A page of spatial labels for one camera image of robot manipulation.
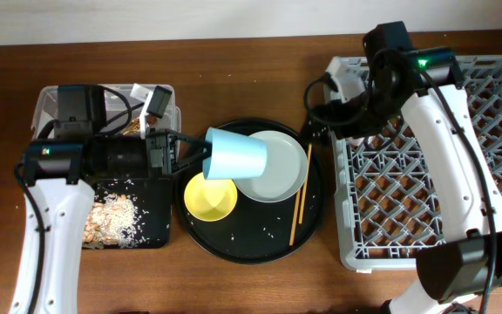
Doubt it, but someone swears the yellow bowl with food scraps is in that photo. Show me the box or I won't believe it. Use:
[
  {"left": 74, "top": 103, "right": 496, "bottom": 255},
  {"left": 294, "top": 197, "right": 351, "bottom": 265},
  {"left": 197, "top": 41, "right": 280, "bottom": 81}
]
[{"left": 183, "top": 173, "right": 238, "bottom": 222}]

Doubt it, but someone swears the food scraps pile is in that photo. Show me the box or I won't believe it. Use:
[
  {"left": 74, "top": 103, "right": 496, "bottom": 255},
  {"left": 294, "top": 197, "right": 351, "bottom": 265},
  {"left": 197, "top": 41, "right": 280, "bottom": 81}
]
[{"left": 82, "top": 194, "right": 140, "bottom": 249}]

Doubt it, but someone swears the short wooden chopstick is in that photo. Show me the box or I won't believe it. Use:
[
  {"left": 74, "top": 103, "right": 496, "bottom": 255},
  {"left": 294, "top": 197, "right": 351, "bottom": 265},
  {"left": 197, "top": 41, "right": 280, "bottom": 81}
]
[{"left": 288, "top": 189, "right": 302, "bottom": 247}]

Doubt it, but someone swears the pale green plate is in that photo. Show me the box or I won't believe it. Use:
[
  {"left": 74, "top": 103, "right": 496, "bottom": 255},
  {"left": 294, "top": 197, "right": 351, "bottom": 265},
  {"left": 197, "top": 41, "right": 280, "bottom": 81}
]
[{"left": 234, "top": 130, "right": 308, "bottom": 203}]

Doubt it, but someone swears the blue cup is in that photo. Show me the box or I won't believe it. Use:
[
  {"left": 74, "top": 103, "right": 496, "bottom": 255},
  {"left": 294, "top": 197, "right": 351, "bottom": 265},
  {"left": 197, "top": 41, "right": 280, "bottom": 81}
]
[{"left": 202, "top": 127, "right": 268, "bottom": 180}]

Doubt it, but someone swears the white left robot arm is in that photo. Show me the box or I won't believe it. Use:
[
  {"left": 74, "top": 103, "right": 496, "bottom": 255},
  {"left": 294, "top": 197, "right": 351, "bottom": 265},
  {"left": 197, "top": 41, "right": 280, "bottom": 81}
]
[{"left": 10, "top": 85, "right": 213, "bottom": 313}]

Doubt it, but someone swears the clear plastic bin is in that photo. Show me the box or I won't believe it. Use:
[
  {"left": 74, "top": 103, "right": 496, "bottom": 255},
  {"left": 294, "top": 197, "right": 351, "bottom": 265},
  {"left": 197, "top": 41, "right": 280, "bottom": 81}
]
[{"left": 31, "top": 84, "right": 181, "bottom": 139}]

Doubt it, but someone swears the brown gold coffee wrapper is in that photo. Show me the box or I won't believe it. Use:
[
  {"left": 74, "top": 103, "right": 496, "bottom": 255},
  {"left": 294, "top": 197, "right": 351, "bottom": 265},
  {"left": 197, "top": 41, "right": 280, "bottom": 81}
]
[{"left": 121, "top": 115, "right": 158, "bottom": 136}]

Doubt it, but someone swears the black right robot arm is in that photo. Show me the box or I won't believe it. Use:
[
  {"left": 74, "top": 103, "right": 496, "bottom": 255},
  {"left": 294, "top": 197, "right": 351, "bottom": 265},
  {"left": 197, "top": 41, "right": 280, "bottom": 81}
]
[{"left": 302, "top": 21, "right": 502, "bottom": 313}]

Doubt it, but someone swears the grey dishwasher rack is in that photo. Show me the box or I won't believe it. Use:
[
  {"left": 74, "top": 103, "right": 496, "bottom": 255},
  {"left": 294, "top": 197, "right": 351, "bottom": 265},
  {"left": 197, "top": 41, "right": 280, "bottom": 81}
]
[{"left": 330, "top": 55, "right": 502, "bottom": 272}]

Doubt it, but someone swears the round black serving tray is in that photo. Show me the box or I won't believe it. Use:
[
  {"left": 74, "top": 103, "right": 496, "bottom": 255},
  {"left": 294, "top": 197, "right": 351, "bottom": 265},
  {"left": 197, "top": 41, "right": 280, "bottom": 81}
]
[{"left": 174, "top": 117, "right": 328, "bottom": 265}]

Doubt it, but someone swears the long wooden chopstick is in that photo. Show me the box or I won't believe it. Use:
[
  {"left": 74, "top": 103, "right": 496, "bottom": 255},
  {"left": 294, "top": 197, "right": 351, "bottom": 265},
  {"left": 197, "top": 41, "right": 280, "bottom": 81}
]
[{"left": 298, "top": 143, "right": 313, "bottom": 224}]

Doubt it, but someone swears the black rectangular tray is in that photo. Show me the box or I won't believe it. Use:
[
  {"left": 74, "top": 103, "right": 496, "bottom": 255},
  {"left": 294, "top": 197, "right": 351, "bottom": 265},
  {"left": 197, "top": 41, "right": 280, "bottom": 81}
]
[{"left": 94, "top": 179, "right": 173, "bottom": 249}]

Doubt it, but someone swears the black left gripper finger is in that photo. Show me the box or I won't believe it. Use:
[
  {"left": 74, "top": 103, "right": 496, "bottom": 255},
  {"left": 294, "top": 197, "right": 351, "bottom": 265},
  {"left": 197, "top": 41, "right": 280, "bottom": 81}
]
[
  {"left": 174, "top": 148, "right": 212, "bottom": 174},
  {"left": 177, "top": 133, "right": 211, "bottom": 151}
]

